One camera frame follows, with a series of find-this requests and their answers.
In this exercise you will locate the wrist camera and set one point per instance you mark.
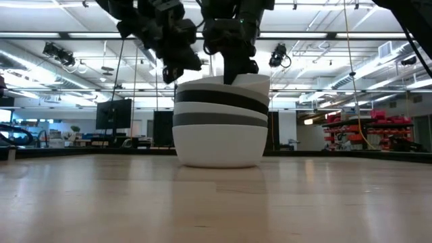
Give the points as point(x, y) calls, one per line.
point(173, 75)
point(212, 35)

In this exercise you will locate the dark grey bowl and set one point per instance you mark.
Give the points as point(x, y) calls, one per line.
point(216, 119)

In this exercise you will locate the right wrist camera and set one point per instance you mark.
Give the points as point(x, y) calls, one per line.
point(212, 35)

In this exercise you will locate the white bowl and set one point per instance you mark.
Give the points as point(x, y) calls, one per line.
point(209, 108)
point(256, 84)
point(219, 148)

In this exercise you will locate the white air vent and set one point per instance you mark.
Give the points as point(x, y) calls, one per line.
point(385, 50)

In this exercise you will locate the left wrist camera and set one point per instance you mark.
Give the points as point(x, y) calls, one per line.
point(173, 75)

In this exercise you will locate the black bowl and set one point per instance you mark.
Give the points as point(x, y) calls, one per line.
point(216, 97)

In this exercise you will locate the black table border rail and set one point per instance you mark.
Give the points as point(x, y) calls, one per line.
point(303, 153)

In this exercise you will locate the black ceiling speaker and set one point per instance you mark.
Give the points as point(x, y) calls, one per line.
point(409, 60)

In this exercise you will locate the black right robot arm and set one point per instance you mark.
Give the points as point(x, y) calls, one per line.
point(415, 20)

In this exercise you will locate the black computer monitor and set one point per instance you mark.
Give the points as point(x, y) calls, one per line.
point(113, 114)

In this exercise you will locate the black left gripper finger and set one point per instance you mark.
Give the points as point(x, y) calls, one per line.
point(184, 59)

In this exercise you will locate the dark shelf with red bins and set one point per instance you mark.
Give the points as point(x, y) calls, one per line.
point(388, 130)

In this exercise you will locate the small green plant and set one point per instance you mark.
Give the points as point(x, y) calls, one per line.
point(75, 128)

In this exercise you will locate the black ceiling-mounted device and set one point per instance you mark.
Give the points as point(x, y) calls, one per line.
point(59, 54)

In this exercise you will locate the lit computer screen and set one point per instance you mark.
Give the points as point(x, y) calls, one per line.
point(5, 115)

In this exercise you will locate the black overhead camera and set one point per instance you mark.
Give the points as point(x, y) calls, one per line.
point(277, 55)

